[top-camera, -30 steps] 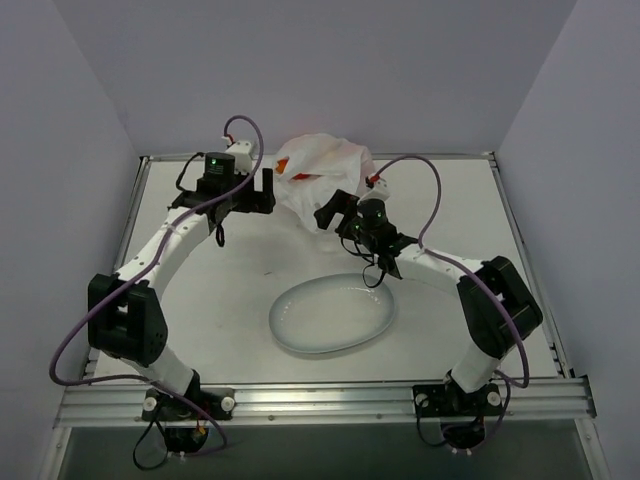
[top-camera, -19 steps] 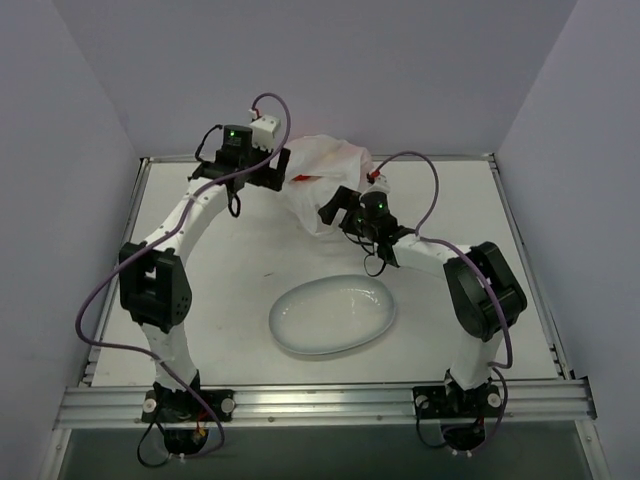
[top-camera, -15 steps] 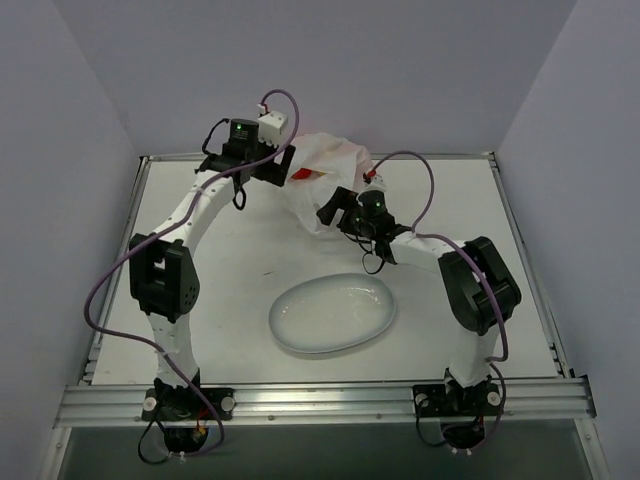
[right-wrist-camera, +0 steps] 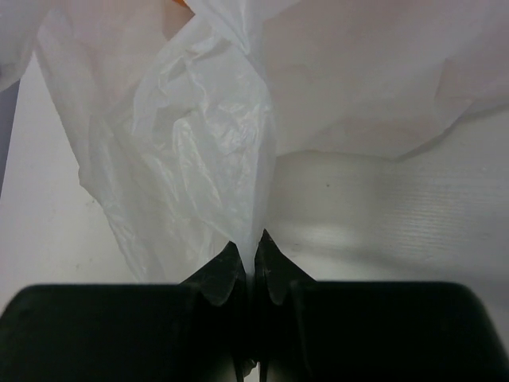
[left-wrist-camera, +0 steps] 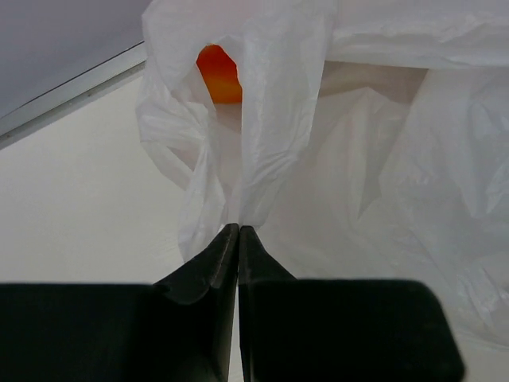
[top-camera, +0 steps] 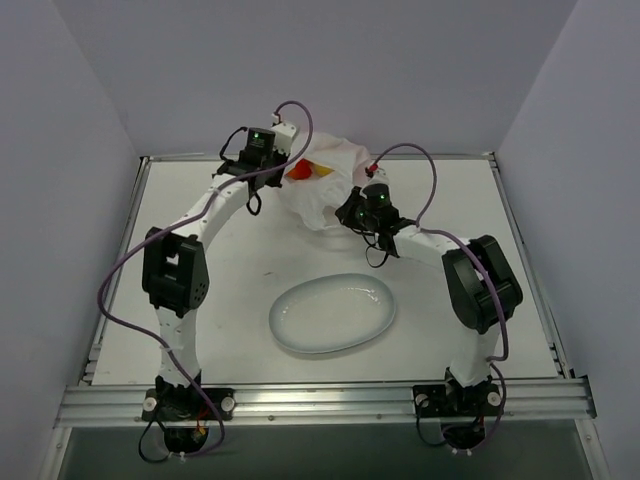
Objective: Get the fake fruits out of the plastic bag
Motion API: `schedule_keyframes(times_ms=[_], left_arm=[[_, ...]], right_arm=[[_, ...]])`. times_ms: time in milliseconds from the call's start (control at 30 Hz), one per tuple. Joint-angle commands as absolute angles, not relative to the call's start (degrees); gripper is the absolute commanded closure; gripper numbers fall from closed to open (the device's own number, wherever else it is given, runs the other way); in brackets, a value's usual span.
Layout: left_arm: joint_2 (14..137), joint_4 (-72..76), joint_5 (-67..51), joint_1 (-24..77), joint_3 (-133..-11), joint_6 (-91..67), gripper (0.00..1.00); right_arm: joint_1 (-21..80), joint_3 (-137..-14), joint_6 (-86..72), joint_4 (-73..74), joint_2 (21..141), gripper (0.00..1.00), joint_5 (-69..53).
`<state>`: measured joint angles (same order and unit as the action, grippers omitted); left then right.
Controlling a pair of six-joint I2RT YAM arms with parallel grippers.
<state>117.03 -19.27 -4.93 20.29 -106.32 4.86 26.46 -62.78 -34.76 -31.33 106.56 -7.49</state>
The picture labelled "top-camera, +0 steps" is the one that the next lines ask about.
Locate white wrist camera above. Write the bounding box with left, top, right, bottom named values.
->
left=270, top=113, right=299, bottom=157
left=365, top=163, right=389, bottom=187

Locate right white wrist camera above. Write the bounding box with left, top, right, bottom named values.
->
left=365, top=163, right=389, bottom=187

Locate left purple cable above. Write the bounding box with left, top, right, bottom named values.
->
left=98, top=101, right=315, bottom=457

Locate white oval plate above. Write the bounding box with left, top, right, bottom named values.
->
left=268, top=273, right=397, bottom=355

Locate red fake apple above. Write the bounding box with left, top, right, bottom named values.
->
left=286, top=159, right=314, bottom=181

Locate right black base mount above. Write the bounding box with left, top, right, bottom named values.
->
left=412, top=379, right=505, bottom=456

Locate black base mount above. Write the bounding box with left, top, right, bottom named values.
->
left=412, top=379, right=505, bottom=456
left=138, top=385, right=236, bottom=463

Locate yellow fake pear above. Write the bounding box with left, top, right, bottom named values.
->
left=312, top=164, right=333, bottom=177

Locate aluminium front rail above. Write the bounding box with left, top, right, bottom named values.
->
left=54, top=378, right=597, bottom=428

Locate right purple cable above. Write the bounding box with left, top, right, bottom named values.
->
left=368, top=143, right=511, bottom=451

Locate purple cable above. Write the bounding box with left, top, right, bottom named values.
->
left=98, top=101, right=315, bottom=457
left=368, top=143, right=511, bottom=451

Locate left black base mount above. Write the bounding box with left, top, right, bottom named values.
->
left=138, top=385, right=236, bottom=463

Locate white plastic bag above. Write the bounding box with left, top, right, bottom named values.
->
left=279, top=132, right=372, bottom=231

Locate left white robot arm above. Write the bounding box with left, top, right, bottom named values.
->
left=142, top=122, right=298, bottom=419

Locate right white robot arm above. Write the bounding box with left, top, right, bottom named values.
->
left=336, top=183, right=523, bottom=413

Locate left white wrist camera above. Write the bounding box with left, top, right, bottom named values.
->
left=270, top=113, right=299, bottom=157

